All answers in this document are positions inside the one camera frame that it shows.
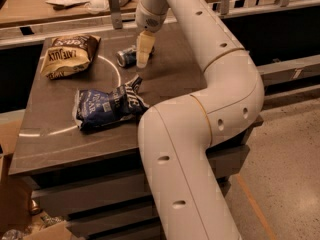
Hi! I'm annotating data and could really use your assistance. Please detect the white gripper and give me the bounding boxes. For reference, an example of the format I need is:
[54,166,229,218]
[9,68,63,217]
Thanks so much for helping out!
[135,2,168,68]

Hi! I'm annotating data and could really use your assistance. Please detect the red bull can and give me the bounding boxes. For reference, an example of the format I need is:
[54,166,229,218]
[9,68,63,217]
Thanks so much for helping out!
[116,45,146,68]

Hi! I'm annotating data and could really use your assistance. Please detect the blue chip bag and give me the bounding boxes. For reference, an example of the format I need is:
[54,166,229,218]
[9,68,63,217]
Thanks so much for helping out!
[72,75,149,130]

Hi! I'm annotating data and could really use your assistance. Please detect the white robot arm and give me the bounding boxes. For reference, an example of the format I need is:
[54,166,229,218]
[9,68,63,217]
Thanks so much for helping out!
[136,0,264,240]

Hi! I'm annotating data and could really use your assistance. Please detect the brown and cream chip bag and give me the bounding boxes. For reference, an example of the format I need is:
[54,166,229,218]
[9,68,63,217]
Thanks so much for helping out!
[40,34,101,79]

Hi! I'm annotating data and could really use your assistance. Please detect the grey drawer cabinet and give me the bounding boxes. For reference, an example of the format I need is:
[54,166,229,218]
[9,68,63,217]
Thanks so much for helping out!
[8,22,264,240]

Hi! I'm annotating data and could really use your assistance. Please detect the cardboard box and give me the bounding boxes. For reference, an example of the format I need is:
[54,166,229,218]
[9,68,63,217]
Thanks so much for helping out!
[0,120,72,240]

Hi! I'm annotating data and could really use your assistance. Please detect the metal post left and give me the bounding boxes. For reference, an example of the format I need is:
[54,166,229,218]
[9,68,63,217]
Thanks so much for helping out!
[108,0,123,29]

